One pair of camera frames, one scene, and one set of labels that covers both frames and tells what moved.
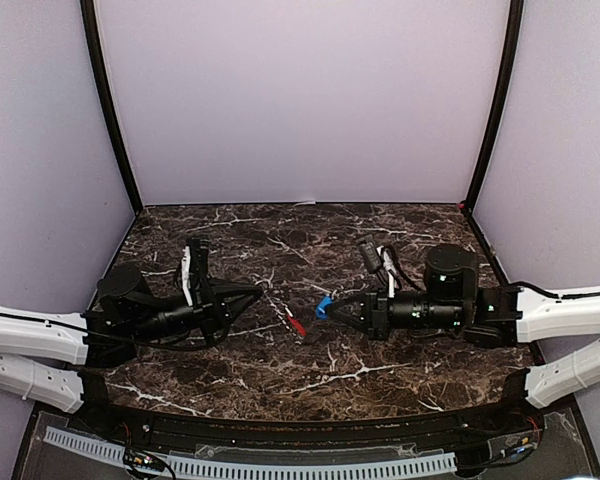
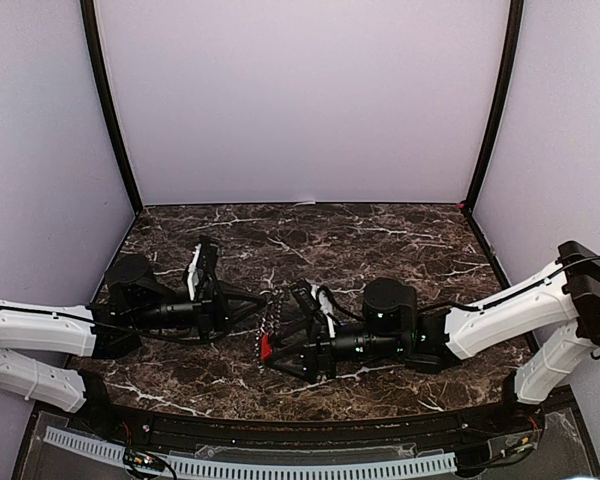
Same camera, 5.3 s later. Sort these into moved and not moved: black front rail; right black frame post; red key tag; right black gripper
Moved: right black gripper; red key tag
Not moved: right black frame post; black front rail
